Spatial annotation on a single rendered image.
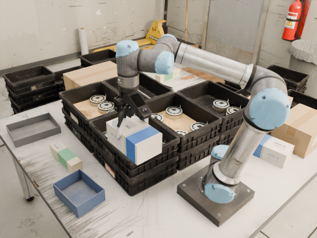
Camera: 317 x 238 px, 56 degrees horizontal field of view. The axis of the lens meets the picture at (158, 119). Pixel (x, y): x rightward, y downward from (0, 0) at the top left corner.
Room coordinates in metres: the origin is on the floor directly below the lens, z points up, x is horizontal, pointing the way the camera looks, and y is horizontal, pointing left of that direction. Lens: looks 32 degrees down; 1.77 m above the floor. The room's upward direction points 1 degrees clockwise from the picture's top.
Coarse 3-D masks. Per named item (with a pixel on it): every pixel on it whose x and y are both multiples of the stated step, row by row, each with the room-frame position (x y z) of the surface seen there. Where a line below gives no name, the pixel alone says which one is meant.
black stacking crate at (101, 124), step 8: (104, 120) 1.34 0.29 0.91; (104, 128) 1.33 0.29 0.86; (160, 128) 1.27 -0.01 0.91; (96, 136) 1.24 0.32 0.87; (168, 136) 1.22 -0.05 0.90; (96, 144) 1.23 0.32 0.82; (104, 144) 1.18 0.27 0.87; (176, 144) 1.16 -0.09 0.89; (104, 152) 1.17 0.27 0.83; (112, 152) 1.12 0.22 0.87; (168, 152) 1.12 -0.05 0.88; (112, 160) 1.11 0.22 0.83; (120, 160) 1.06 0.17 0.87; (152, 160) 1.07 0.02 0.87; (160, 160) 1.10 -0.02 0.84; (168, 160) 1.12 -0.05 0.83; (120, 168) 1.06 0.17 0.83; (128, 168) 1.01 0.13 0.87; (136, 168) 1.01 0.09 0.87; (144, 168) 1.04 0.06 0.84; (152, 168) 1.06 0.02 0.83; (128, 176) 1.00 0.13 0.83; (136, 176) 1.01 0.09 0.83
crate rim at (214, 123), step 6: (162, 96) 1.59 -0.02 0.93; (180, 96) 1.60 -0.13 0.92; (192, 102) 1.52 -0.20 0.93; (204, 108) 1.46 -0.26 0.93; (216, 120) 1.33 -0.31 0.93; (204, 126) 1.28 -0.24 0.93; (210, 126) 1.29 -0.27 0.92; (174, 132) 1.21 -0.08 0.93; (192, 132) 1.22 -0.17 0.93; (198, 132) 1.24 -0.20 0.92; (180, 138) 1.18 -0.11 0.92; (186, 138) 1.19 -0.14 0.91
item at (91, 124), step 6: (108, 114) 1.37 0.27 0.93; (114, 114) 1.38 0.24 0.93; (96, 120) 1.31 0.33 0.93; (156, 120) 1.32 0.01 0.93; (90, 126) 1.27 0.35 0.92; (162, 126) 1.27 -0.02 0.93; (96, 132) 1.22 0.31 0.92; (168, 132) 1.22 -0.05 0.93; (102, 138) 1.17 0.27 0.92; (108, 144) 1.12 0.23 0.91; (168, 144) 1.12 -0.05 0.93; (174, 144) 1.14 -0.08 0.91; (114, 150) 1.08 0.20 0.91; (162, 150) 1.09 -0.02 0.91; (120, 156) 1.04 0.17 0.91; (126, 156) 1.02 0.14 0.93; (126, 162) 1.00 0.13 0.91; (132, 162) 0.99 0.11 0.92
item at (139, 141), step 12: (132, 120) 0.99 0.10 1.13; (108, 132) 0.97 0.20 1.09; (132, 132) 0.91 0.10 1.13; (144, 132) 0.91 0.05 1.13; (156, 132) 0.92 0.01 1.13; (120, 144) 0.91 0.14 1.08; (132, 144) 0.85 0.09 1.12; (144, 144) 0.85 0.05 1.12; (156, 144) 0.89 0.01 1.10; (132, 156) 0.85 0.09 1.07; (144, 156) 0.85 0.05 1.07
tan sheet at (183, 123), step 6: (162, 114) 1.54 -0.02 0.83; (168, 120) 1.48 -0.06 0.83; (174, 120) 1.48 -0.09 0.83; (180, 120) 1.48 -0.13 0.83; (186, 120) 1.48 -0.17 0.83; (192, 120) 1.48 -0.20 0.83; (168, 126) 1.42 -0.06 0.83; (174, 126) 1.42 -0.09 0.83; (180, 126) 1.42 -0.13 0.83; (186, 126) 1.42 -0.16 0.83
